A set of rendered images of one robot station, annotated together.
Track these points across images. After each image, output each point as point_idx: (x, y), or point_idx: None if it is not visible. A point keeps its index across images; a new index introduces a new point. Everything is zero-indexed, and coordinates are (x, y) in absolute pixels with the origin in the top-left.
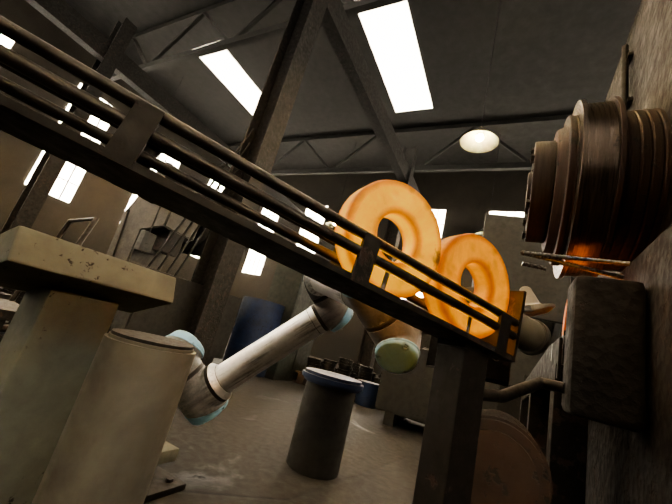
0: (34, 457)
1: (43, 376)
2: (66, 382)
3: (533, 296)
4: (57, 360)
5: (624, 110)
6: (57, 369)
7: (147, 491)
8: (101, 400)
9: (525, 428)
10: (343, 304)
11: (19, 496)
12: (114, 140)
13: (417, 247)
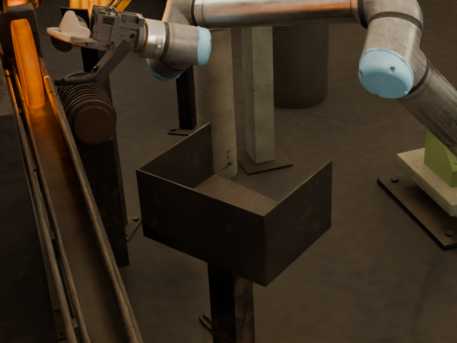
0: (249, 74)
1: (245, 38)
2: (248, 44)
3: (63, 20)
4: (245, 33)
5: None
6: (246, 37)
7: (204, 88)
8: None
9: (69, 94)
10: (363, 48)
11: (250, 88)
12: None
13: None
